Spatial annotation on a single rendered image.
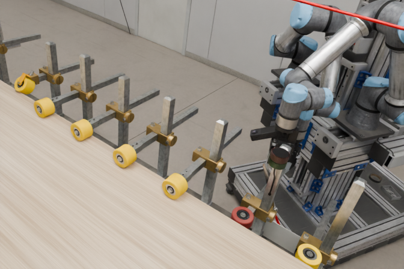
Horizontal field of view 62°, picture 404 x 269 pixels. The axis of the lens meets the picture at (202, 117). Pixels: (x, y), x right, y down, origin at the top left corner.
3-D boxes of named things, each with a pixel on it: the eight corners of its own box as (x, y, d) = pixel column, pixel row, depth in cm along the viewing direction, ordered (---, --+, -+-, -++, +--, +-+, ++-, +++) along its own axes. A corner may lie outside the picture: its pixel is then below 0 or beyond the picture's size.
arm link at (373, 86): (368, 96, 165) (380, 71, 158) (391, 111, 155) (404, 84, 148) (350, 98, 160) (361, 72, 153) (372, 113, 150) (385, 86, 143)
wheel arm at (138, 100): (154, 92, 181) (155, 86, 180) (159, 95, 180) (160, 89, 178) (78, 130, 144) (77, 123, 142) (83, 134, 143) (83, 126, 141)
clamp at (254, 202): (244, 200, 138) (247, 191, 136) (275, 217, 133) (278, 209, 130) (238, 208, 134) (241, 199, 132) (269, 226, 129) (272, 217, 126)
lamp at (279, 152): (261, 190, 126) (276, 145, 114) (275, 197, 123) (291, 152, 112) (255, 199, 121) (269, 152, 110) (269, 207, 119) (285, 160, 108)
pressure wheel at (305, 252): (284, 265, 118) (293, 244, 112) (304, 261, 121) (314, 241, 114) (295, 286, 112) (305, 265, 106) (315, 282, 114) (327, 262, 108)
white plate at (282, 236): (237, 218, 145) (241, 202, 140) (294, 253, 135) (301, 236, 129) (237, 220, 145) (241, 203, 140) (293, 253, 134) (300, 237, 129)
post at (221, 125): (203, 205, 153) (220, 116, 127) (210, 209, 151) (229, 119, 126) (199, 209, 150) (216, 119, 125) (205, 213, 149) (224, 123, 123)
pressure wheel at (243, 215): (232, 222, 131) (238, 201, 125) (251, 233, 128) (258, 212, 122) (222, 235, 125) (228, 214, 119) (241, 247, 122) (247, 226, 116)
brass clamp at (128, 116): (114, 109, 164) (114, 100, 161) (135, 120, 159) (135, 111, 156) (104, 113, 159) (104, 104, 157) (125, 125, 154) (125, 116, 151)
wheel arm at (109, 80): (121, 76, 192) (121, 70, 190) (125, 78, 190) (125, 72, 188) (41, 108, 155) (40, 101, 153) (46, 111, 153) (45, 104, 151)
